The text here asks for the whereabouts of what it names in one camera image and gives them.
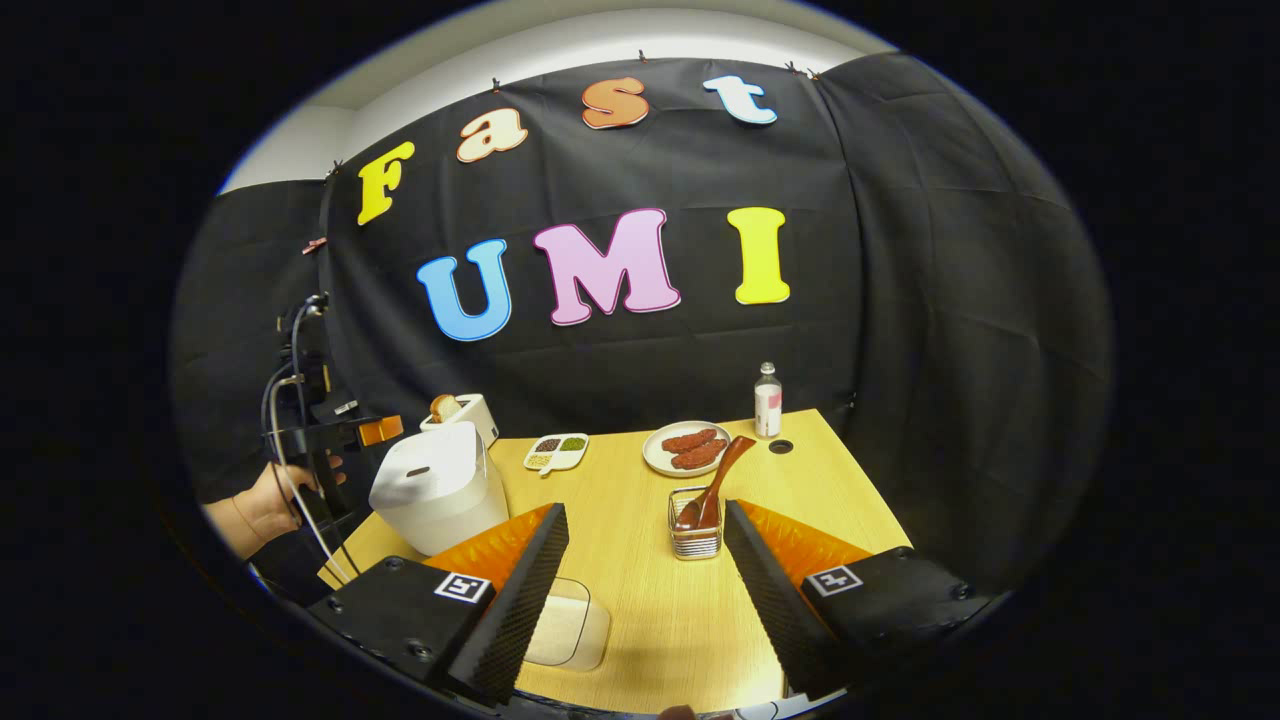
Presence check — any black backdrop cloth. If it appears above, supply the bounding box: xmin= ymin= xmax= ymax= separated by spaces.
xmin=172 ymin=52 xmax=1113 ymax=601

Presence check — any white round plate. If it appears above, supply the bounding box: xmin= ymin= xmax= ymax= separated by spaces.
xmin=642 ymin=420 xmax=733 ymax=478

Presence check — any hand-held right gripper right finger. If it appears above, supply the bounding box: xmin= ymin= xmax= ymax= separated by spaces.
xmin=722 ymin=498 xmax=1001 ymax=701

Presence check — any white divided bean dish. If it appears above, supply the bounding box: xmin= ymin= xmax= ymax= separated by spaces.
xmin=523 ymin=432 xmax=591 ymax=477

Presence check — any small clear bottle pink label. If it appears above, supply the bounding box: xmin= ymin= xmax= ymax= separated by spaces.
xmin=754 ymin=361 xmax=784 ymax=440

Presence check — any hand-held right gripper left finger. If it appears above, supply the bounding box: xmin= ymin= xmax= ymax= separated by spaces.
xmin=308 ymin=502 xmax=571 ymax=706

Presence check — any brown wooden spoon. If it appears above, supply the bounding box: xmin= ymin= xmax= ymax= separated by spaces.
xmin=676 ymin=435 xmax=758 ymax=531

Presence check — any white rice cooker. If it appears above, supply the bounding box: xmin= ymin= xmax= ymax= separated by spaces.
xmin=368 ymin=421 xmax=511 ymax=557

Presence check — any plastic container of rice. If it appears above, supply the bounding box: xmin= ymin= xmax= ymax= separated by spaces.
xmin=522 ymin=577 xmax=612 ymax=672

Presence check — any wire metal chopstick holder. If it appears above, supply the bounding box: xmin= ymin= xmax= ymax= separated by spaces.
xmin=667 ymin=485 xmax=724 ymax=561

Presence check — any white toaster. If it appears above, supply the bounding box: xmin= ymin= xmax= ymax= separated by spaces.
xmin=420 ymin=393 xmax=501 ymax=449

